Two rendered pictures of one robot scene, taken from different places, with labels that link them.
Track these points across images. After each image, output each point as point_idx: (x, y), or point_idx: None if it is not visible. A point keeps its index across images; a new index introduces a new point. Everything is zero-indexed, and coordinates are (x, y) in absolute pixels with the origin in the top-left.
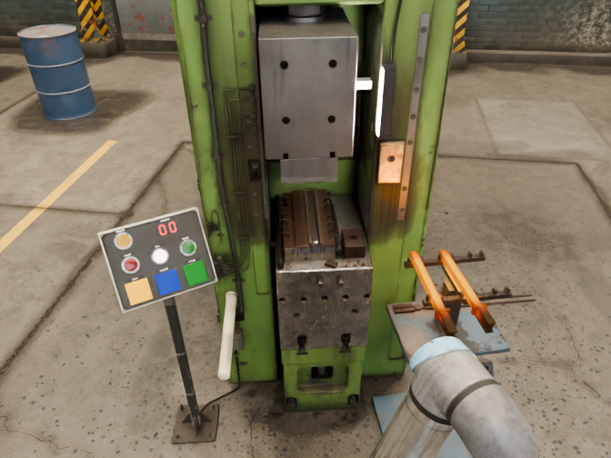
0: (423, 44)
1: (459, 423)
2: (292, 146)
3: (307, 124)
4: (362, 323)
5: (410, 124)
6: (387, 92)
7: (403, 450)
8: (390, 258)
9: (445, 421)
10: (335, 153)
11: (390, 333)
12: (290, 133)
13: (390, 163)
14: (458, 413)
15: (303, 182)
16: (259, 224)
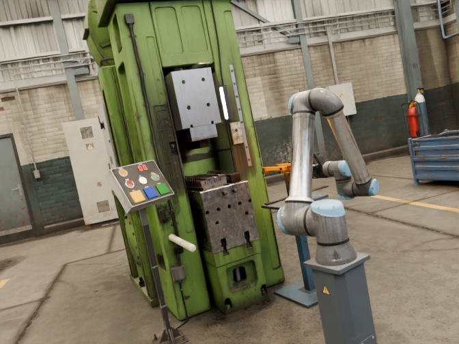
0: (233, 77)
1: (313, 97)
2: (193, 120)
3: (198, 108)
4: (253, 221)
5: (239, 112)
6: (226, 96)
7: (301, 133)
8: (252, 191)
9: (310, 111)
10: (214, 121)
11: (267, 246)
12: (191, 113)
13: (236, 132)
14: (311, 95)
15: (202, 138)
16: (180, 181)
